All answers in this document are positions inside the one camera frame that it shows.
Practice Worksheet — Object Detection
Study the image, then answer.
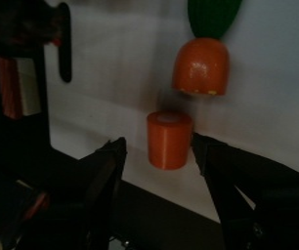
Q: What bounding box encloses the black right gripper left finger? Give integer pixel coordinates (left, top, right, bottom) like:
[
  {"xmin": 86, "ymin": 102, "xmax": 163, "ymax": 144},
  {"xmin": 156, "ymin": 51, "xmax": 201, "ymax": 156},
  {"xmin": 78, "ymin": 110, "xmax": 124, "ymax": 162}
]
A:
[{"xmin": 45, "ymin": 136, "xmax": 128, "ymax": 250}]

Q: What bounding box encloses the red and white block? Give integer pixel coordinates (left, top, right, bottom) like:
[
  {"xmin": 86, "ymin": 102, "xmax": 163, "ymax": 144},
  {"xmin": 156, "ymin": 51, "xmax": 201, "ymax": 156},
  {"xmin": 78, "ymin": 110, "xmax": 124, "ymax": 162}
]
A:
[{"xmin": 0, "ymin": 56, "xmax": 42, "ymax": 121}]

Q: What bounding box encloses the white board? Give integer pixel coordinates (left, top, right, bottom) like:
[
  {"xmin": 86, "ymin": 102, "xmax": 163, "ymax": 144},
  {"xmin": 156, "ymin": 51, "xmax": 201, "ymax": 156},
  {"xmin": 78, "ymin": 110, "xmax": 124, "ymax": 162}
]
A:
[{"xmin": 42, "ymin": 0, "xmax": 299, "ymax": 226}]

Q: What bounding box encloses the orange toy carrot cylinder piece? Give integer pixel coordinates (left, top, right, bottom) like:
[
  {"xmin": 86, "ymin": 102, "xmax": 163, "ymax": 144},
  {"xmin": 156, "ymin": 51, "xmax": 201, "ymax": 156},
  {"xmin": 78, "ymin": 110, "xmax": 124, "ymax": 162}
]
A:
[{"xmin": 147, "ymin": 109, "xmax": 196, "ymax": 171}]

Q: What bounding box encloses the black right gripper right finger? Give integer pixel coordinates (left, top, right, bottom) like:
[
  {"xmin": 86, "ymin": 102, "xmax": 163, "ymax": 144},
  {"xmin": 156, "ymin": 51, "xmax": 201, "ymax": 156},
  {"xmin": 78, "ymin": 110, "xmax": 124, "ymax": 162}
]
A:
[{"xmin": 192, "ymin": 132, "xmax": 299, "ymax": 250}]

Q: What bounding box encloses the black stand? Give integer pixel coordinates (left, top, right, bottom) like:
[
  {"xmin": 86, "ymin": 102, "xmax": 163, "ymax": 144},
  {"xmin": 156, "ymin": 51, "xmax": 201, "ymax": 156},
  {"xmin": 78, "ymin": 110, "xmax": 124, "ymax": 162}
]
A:
[{"xmin": 0, "ymin": 0, "xmax": 66, "ymax": 203}]

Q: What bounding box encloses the orange toy carrot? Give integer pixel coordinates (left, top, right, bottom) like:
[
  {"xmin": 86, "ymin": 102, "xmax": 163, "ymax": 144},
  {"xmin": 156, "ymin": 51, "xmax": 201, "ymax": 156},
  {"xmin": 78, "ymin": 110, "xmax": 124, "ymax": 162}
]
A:
[{"xmin": 171, "ymin": 0, "xmax": 245, "ymax": 98}]

